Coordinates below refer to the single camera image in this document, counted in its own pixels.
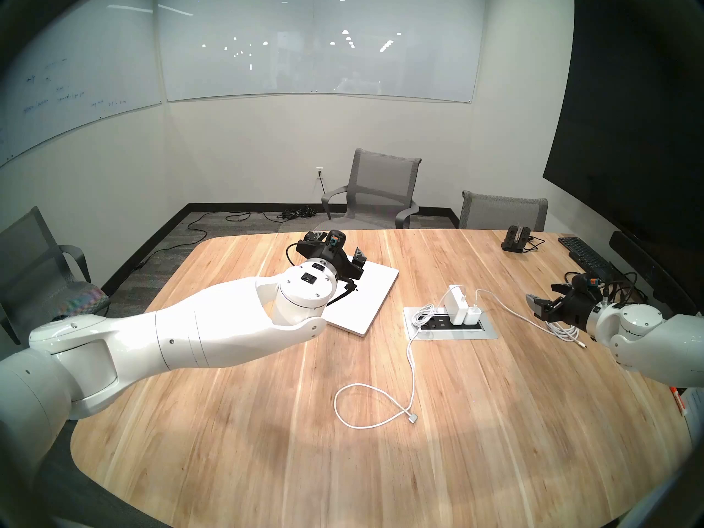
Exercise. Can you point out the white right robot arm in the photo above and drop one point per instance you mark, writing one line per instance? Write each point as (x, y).
(660, 340)

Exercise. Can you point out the black keyboard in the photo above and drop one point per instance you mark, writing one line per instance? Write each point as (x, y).
(583, 254)

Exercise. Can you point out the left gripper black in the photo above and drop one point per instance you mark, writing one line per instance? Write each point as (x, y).
(341, 262)

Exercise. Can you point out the grey mesh chair without arms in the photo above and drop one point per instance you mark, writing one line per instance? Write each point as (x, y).
(503, 213)

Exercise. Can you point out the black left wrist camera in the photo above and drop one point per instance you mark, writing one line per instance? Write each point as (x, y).
(336, 241)

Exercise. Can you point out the black controller charging dock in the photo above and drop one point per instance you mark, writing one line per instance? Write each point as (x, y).
(516, 241)

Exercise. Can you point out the glass whiteboard with writing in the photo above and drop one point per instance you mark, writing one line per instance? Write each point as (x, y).
(71, 81)

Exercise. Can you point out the large clean glass whiteboard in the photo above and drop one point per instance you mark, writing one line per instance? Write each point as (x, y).
(302, 48)

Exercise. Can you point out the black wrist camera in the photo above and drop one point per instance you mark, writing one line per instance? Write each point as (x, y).
(336, 241)
(584, 282)

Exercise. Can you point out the large white power adapter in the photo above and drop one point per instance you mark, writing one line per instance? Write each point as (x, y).
(456, 307)

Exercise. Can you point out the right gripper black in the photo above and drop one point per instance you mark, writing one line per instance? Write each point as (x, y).
(575, 309)

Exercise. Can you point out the small white power adapter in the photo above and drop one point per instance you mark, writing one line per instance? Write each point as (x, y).
(473, 315)

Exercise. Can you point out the silver MacBook laptop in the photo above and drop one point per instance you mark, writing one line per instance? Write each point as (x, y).
(368, 298)

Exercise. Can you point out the red and white marker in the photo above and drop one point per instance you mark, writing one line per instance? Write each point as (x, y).
(679, 400)

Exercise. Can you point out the dark grey office chair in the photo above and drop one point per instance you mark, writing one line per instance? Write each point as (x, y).
(27, 257)

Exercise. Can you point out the white printed paper sheet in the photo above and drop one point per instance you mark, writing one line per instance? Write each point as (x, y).
(694, 408)

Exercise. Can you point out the grey mesh armchair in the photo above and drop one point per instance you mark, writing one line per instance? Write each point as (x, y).
(382, 175)

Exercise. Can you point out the large black TV screen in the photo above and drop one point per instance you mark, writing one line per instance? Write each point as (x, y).
(632, 120)

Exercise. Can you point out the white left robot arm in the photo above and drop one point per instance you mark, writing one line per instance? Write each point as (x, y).
(165, 340)

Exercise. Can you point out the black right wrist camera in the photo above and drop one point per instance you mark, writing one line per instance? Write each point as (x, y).
(584, 282)

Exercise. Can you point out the grey table power outlet box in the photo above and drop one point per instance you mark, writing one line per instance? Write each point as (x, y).
(467, 333)

